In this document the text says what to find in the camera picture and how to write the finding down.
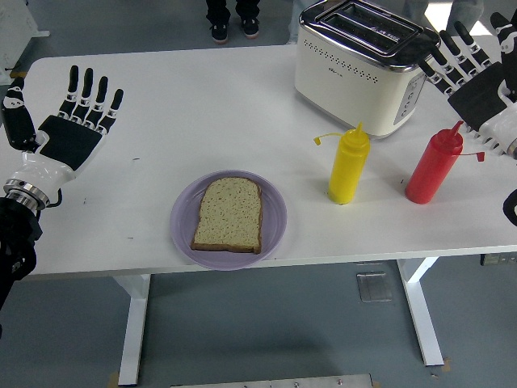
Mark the purple plate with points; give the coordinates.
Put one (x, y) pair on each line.
(274, 218)

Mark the red squeeze bottle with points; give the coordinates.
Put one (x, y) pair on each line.
(430, 171)

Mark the metal toast rack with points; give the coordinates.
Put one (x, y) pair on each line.
(486, 139)

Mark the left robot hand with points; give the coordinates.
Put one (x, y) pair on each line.
(68, 141)

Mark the yellow squeeze bottle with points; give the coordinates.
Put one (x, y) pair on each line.
(347, 169)

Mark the table control box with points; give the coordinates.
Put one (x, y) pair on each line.
(498, 259)

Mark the slice of bread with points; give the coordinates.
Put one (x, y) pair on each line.
(228, 218)

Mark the metal floor outlet cover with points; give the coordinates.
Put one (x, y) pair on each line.
(374, 287)

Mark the metal base plate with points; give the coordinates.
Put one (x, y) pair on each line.
(282, 382)

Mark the cream and chrome toaster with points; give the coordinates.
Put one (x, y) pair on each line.
(343, 81)

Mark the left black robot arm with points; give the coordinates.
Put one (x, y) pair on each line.
(18, 234)

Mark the brown floor tape piece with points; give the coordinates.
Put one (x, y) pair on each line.
(113, 379)
(446, 365)

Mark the white table leg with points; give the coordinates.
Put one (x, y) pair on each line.
(135, 323)
(422, 315)

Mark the white equipment cabinet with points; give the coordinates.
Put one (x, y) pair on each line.
(16, 24)

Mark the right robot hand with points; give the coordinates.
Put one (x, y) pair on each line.
(480, 97)

